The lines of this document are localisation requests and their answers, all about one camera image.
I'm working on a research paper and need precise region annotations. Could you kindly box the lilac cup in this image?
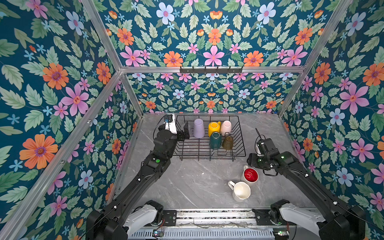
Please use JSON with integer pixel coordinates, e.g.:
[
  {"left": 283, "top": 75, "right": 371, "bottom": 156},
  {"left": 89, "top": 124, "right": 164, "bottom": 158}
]
[{"left": 193, "top": 119, "right": 205, "bottom": 139}]

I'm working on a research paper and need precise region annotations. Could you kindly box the yellow mug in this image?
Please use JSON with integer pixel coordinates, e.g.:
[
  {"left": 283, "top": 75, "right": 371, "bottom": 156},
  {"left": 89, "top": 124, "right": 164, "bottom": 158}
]
[{"left": 208, "top": 122, "right": 221, "bottom": 137}]

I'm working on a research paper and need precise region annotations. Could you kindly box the dark green mug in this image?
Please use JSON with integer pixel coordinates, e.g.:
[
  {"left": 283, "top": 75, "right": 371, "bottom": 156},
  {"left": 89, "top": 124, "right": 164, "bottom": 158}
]
[{"left": 209, "top": 132, "right": 222, "bottom": 150}]

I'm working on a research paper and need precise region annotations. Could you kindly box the pale pink mug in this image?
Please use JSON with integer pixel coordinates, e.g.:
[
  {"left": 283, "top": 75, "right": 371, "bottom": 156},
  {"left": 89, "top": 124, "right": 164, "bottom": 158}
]
[{"left": 220, "top": 121, "right": 232, "bottom": 136}]

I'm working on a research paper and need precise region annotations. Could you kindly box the olive glass cup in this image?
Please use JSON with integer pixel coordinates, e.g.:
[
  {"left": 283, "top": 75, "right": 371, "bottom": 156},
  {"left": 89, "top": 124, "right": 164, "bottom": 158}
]
[{"left": 222, "top": 133, "right": 234, "bottom": 151}]

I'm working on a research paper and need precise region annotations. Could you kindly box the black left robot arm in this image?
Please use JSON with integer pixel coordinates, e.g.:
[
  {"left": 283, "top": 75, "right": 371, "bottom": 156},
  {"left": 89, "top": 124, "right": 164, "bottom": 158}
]
[{"left": 81, "top": 122, "right": 190, "bottom": 240}]

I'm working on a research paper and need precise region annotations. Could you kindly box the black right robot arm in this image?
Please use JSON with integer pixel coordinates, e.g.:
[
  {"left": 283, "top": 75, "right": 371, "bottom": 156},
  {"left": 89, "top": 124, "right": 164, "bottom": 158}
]
[{"left": 247, "top": 138, "right": 366, "bottom": 240}]

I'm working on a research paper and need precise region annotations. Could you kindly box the red inside white mug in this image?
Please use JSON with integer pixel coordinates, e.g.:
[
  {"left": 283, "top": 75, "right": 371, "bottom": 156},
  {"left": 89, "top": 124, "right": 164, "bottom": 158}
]
[{"left": 241, "top": 165, "right": 259, "bottom": 186}]

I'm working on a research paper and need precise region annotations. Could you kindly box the cream white mug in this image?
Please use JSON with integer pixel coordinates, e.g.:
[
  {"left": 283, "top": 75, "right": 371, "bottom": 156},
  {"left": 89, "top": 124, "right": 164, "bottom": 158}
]
[{"left": 228, "top": 181, "right": 251, "bottom": 203}]

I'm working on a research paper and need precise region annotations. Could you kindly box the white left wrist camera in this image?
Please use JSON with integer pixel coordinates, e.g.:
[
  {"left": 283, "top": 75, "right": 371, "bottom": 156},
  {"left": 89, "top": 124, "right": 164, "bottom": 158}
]
[{"left": 164, "top": 114, "right": 177, "bottom": 135}]

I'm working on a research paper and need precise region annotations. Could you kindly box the black wire dish rack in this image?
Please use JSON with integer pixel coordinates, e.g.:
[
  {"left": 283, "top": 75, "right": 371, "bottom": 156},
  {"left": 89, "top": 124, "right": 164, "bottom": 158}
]
[{"left": 175, "top": 114, "right": 246, "bottom": 161}]

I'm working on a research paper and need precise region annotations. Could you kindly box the black hook rail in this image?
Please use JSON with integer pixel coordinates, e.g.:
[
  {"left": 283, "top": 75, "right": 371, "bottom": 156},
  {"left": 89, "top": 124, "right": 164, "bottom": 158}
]
[{"left": 179, "top": 66, "right": 243, "bottom": 75}]

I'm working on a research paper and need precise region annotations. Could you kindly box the aluminium frame post back left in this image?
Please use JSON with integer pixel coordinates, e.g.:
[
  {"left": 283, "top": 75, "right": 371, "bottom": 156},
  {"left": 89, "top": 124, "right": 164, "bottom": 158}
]
[{"left": 82, "top": 1, "right": 143, "bottom": 118}]

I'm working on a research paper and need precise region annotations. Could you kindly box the aluminium frame post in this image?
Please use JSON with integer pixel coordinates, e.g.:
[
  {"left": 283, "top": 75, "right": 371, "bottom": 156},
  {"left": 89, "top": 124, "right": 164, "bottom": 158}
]
[
  {"left": 82, "top": 1, "right": 143, "bottom": 118},
  {"left": 278, "top": 0, "right": 353, "bottom": 119}
]

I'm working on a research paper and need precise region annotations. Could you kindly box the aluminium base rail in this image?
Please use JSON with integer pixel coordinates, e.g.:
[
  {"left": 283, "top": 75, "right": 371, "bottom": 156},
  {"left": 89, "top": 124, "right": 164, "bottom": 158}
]
[{"left": 98, "top": 208, "right": 340, "bottom": 240}]

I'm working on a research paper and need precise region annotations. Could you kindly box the aluminium frame post back right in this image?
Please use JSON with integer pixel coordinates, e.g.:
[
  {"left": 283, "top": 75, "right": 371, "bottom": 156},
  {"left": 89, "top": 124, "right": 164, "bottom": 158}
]
[{"left": 278, "top": 0, "right": 353, "bottom": 119}]

